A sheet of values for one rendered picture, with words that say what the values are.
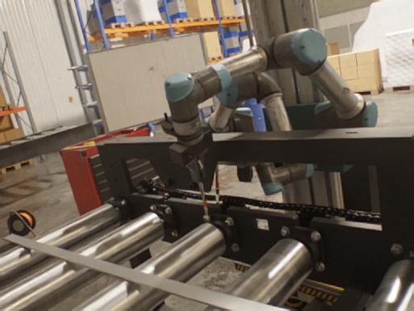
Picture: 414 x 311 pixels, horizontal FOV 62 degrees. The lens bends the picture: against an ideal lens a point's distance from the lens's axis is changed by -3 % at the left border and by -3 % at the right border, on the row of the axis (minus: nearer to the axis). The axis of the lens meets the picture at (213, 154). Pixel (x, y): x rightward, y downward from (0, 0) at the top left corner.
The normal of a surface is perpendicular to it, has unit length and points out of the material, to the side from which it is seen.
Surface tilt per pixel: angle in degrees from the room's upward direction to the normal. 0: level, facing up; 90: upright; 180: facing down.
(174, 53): 90
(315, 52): 84
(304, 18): 90
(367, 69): 90
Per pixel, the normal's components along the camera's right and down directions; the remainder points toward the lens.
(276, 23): -0.70, 0.31
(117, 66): 0.40, 0.14
